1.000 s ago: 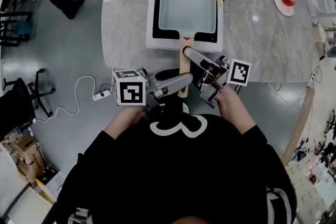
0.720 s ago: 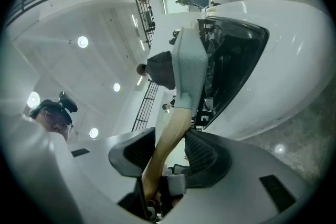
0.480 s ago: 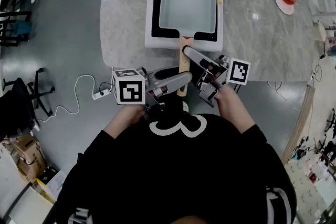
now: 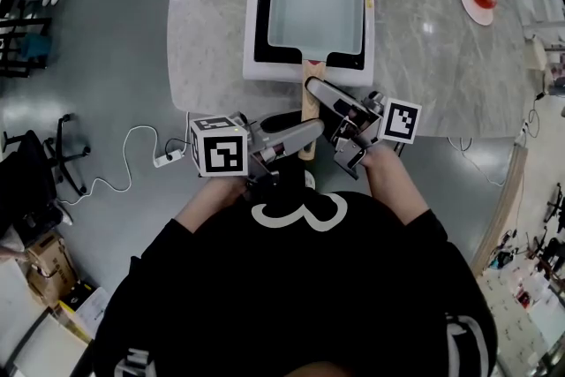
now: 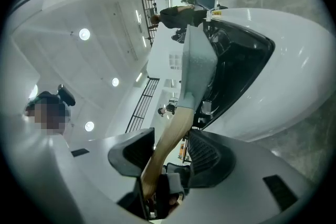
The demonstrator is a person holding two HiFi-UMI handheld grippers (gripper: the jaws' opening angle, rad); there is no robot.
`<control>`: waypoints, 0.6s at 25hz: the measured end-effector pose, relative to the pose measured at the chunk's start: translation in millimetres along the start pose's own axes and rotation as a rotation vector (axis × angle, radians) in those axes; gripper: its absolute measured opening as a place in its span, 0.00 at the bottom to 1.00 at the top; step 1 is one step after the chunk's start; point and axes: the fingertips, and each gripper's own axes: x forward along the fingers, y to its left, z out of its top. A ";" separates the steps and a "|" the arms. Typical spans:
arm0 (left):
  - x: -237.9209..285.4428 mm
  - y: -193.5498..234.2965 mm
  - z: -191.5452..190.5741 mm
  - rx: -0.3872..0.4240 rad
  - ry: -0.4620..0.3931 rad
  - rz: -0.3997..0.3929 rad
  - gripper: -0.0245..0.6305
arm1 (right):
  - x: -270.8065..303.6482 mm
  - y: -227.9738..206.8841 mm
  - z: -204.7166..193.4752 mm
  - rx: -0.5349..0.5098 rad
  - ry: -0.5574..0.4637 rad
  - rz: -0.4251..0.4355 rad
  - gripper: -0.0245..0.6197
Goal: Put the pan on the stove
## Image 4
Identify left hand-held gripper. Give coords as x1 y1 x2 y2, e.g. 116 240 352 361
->
188 109 327 194

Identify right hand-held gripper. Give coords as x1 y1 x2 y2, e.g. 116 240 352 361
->
305 76 424 181

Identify white induction cooktop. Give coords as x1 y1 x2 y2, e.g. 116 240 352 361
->
241 0 380 87

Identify square pan with wooden handle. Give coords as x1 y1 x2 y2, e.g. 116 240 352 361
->
267 0 365 162

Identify person's left forearm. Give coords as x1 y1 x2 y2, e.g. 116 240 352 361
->
174 178 248 235

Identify person's right forearm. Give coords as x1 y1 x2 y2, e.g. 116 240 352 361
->
359 143 432 229

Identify person's leg black trousers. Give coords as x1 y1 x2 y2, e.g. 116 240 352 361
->
273 154 310 200

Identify white power strip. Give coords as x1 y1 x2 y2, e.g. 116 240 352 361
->
153 148 184 169

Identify person's torso black shirt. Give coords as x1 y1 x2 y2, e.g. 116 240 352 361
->
92 189 500 377

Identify pale pink plate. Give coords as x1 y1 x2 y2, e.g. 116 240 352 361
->
460 0 494 26

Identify black office chair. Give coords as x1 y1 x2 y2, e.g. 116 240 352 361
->
0 113 93 235

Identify blue bin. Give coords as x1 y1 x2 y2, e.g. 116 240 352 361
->
19 33 53 68

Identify yellow and black box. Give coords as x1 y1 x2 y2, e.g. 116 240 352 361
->
58 281 96 310

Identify brown cardboard box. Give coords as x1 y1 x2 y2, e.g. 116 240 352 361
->
26 260 79 308
26 230 67 275

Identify long work desk black legs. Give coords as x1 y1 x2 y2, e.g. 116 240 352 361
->
0 0 54 79

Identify white flat boards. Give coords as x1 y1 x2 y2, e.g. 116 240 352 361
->
0 313 89 377

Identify black floor cable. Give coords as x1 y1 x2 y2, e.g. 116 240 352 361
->
163 111 194 158

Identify white floor cable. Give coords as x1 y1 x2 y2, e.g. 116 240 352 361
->
447 136 508 188
55 124 161 207

